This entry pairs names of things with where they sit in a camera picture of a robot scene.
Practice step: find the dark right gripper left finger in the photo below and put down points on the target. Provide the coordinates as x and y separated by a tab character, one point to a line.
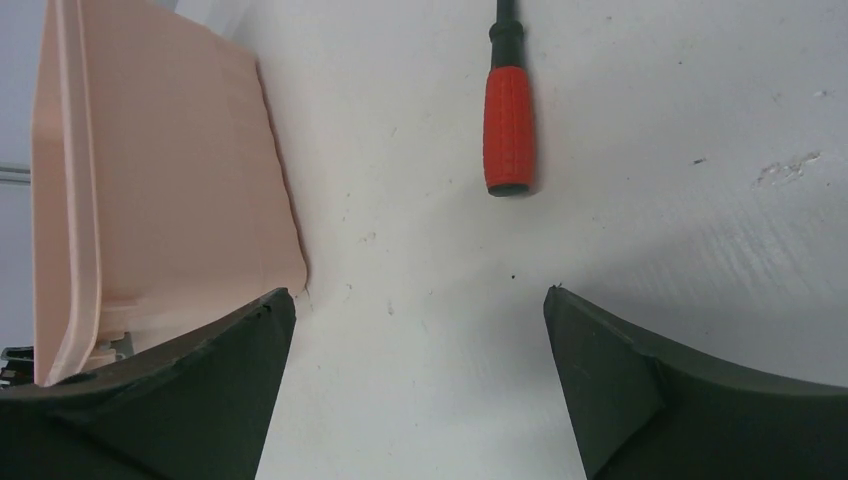
195	407

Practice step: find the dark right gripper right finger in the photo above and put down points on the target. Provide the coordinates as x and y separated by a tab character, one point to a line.
643	406

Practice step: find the red-handled black screwdriver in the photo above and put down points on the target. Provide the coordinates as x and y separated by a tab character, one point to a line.
508	147

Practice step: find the pink plastic bin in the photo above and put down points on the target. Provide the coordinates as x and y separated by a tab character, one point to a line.
159	201

